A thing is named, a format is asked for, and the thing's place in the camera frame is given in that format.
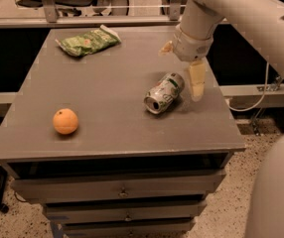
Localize orange fruit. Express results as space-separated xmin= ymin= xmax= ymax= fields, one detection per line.
xmin=53 ymin=108 xmax=78 ymax=135

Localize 7up soda can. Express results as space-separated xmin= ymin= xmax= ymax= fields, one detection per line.
xmin=144 ymin=72 xmax=185 ymax=115

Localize grey metal railing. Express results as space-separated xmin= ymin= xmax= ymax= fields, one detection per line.
xmin=0 ymin=0 xmax=185 ymax=29

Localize grey drawer cabinet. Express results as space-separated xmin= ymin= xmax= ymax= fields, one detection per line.
xmin=0 ymin=27 xmax=244 ymax=238

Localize top drawer knob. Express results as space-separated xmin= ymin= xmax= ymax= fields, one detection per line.
xmin=118 ymin=187 xmax=128 ymax=198

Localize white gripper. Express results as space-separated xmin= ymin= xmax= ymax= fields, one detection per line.
xmin=159 ymin=25 xmax=213 ymax=101

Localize middle drawer knob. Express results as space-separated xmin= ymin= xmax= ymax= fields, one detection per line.
xmin=124 ymin=214 xmax=132 ymax=222

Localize green chip bag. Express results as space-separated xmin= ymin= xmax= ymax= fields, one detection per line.
xmin=56 ymin=25 xmax=121 ymax=58

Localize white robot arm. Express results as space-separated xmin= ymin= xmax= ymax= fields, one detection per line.
xmin=173 ymin=0 xmax=284 ymax=238

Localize drawer knob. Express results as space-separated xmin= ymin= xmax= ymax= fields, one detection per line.
xmin=124 ymin=214 xmax=132 ymax=222
xmin=118 ymin=187 xmax=128 ymax=198

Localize white cable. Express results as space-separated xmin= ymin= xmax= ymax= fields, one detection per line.
xmin=227 ymin=61 xmax=271 ymax=113

